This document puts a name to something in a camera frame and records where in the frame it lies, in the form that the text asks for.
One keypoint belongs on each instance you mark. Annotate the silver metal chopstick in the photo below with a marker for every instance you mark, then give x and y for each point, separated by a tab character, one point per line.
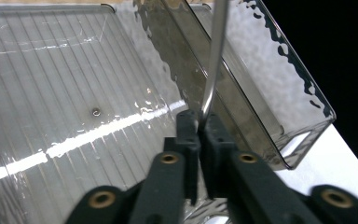
214	62

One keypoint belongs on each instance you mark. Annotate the smoky transparent plastic bin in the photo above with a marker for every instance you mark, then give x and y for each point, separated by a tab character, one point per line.
261	77
59	93

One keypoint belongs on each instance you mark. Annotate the white table mat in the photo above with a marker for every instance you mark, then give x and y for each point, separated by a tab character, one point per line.
338	161

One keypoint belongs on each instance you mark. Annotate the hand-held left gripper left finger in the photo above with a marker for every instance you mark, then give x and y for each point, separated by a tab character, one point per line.
167	180

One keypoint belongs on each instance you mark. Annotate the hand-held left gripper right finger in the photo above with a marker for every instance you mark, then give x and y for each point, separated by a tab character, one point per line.
248	186

